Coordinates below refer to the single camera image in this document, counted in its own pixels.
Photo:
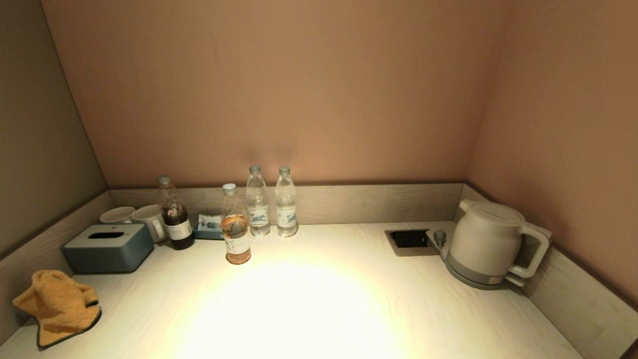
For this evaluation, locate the white sachet packet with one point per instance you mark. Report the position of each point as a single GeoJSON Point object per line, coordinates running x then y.
{"type": "Point", "coordinates": [208, 222]}

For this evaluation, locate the amber tea bottle white cap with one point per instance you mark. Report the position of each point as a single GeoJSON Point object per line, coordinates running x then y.
{"type": "Point", "coordinates": [236, 234]}

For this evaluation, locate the grey kettle base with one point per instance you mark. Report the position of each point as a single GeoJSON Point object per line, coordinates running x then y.
{"type": "Point", "coordinates": [471, 279]}

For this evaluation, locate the recessed power socket panel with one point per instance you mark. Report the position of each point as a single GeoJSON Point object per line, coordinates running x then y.
{"type": "Point", "coordinates": [409, 239]}

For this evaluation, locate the orange microfibre cloth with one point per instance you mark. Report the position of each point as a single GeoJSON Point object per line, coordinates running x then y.
{"type": "Point", "coordinates": [60, 306]}

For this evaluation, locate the clear water bottle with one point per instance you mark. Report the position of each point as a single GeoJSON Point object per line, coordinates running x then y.
{"type": "Point", "coordinates": [258, 209]}
{"type": "Point", "coordinates": [286, 212]}

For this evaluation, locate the small blue tray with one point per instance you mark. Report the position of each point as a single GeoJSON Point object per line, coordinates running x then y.
{"type": "Point", "coordinates": [207, 234]}

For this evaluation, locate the white ribbed mug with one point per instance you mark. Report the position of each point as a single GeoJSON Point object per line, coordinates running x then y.
{"type": "Point", "coordinates": [149, 219]}
{"type": "Point", "coordinates": [117, 215]}

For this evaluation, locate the dark drink bottle grey cap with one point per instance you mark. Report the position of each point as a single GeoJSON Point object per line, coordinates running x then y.
{"type": "Point", "coordinates": [177, 224]}

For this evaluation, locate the white electric kettle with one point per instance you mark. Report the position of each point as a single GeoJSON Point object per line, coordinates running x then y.
{"type": "Point", "coordinates": [486, 239]}

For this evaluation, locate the grey kettle plug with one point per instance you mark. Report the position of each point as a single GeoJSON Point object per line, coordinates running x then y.
{"type": "Point", "coordinates": [439, 236]}

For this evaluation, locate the blue-grey tissue box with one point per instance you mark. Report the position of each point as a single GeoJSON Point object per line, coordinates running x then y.
{"type": "Point", "coordinates": [107, 252]}

